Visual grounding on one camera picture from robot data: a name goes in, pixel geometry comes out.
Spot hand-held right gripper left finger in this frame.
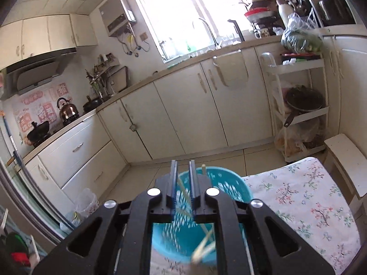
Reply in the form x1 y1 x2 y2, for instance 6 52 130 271
33 160 180 275

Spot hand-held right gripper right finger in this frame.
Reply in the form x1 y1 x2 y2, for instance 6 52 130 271
188 160 336 275

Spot single wooden chopstick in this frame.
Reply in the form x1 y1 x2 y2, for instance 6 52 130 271
176 175 195 219

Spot blue plastic basket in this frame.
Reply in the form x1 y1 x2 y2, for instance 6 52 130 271
150 166 254 267

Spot bundle of wooden chopsticks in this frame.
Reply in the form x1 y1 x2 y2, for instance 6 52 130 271
191 164 217 264

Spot cream base cabinet with doors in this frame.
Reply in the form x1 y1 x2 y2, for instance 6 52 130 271
96 46 276 160

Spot floral bin with plastic bag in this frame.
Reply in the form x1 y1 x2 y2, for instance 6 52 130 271
67 188 101 224

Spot cream drawer cabinet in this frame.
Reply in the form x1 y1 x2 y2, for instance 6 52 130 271
21 113 128 199

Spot plastic bag of food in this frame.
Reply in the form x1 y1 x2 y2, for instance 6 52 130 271
273 120 320 156

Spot black cooking pot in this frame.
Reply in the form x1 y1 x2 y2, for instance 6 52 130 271
83 96 103 113

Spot dark cutting board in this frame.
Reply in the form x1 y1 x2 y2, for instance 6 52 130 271
110 66 129 92

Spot white hanging door bin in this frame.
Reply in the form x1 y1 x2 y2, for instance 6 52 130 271
212 50 250 88

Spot white rolling cart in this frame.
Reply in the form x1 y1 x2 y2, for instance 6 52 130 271
259 52 330 162

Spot metal kettle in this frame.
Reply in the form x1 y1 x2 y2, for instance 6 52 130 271
56 97 80 122

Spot black frying pan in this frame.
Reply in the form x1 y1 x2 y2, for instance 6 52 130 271
283 87 326 128

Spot black wok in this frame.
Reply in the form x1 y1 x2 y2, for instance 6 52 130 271
26 121 51 145

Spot white stool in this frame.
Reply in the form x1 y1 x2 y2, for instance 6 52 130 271
324 133 367 216

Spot chrome faucet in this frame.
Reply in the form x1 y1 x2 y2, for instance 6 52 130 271
198 17 223 48

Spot white and teal shelf rack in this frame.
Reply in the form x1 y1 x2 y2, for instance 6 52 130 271
0 206 41 275

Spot black faucet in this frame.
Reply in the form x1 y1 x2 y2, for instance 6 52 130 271
227 19 245 42

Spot kitchen window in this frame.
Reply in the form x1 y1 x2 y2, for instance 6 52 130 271
129 0 253 63

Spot grey range hood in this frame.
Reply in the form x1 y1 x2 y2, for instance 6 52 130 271
0 47 77 101

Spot bag of green vegetables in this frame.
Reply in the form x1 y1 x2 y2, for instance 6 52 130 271
281 13 325 55

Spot red bowl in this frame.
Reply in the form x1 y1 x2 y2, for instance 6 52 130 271
244 8 277 22

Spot cream corner cabinet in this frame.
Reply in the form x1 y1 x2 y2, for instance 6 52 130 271
311 24 367 147

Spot white thermos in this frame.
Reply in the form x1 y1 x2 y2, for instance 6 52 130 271
276 0 296 28

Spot black steel pot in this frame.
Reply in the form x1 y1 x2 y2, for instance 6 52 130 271
318 0 338 21

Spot wall utensil rack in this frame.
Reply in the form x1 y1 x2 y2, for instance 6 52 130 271
85 53 121 98

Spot metal sliding door frame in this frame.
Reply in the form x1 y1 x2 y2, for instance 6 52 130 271
0 146 73 242

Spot pink wall stickers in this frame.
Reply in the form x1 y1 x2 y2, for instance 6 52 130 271
13 83 71 138

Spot broom handle with orange tip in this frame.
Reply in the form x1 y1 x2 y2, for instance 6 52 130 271
0 110 24 173

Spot wall water heater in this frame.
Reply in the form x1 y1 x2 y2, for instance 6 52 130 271
99 0 137 38

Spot cream wall cabinets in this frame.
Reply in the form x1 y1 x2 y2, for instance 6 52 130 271
0 13 98 71

